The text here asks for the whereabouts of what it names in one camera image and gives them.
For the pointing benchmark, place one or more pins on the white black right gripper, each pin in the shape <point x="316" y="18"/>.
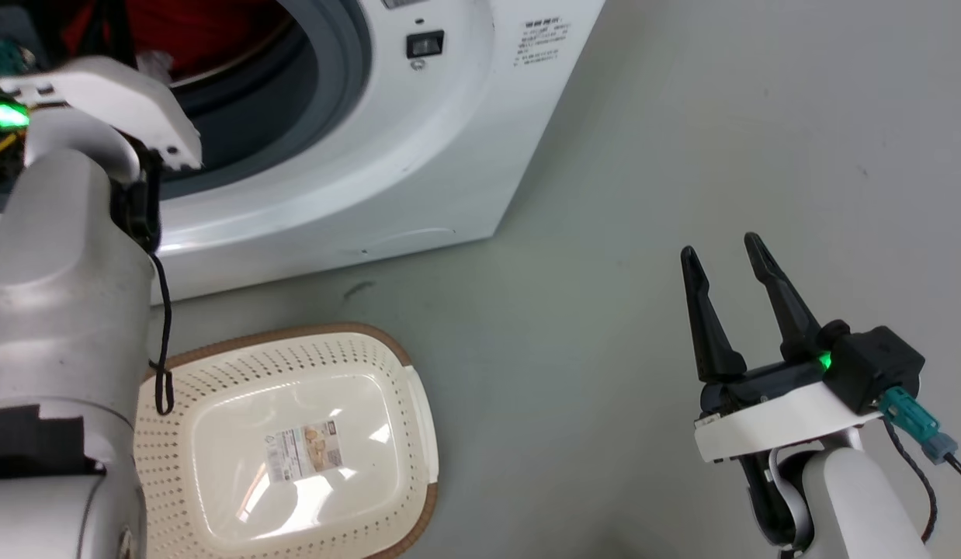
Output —
<point x="775" y="415"/>

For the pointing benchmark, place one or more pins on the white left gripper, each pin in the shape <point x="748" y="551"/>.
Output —
<point x="116" y="97"/>

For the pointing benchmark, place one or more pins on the red clothing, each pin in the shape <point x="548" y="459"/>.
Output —
<point x="209" y="27"/>

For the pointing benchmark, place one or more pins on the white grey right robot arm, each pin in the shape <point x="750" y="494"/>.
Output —
<point x="845" y="505"/>

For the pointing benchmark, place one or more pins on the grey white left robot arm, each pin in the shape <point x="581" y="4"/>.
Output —
<point x="57" y="326"/>

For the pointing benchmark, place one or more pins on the white front-load washing machine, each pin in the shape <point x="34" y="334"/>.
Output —
<point x="449" y="155"/>

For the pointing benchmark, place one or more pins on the cream perforated laundry basket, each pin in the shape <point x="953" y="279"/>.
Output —
<point x="310" y="435"/>

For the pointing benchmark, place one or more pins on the grey rubber door gasket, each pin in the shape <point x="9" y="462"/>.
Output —
<point x="325" y="85"/>

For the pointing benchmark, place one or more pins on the black door latch socket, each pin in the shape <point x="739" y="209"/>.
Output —
<point x="424" y="45"/>

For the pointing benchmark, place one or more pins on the printed text label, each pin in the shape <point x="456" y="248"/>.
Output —
<point x="542" y="43"/>

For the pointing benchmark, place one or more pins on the paper product sticker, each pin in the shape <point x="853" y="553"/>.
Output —
<point x="303" y="452"/>

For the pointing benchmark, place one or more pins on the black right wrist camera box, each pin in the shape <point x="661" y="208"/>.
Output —
<point x="872" y="369"/>

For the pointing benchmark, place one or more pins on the left wrist camera green light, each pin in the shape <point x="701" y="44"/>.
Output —
<point x="3" y="116"/>

